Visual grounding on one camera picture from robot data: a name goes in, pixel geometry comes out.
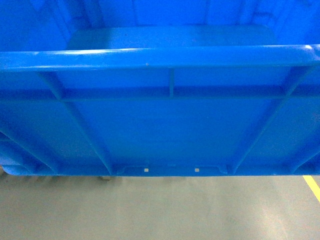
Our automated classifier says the large blue plastic crate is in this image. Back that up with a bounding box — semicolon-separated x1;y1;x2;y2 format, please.
0;0;320;177

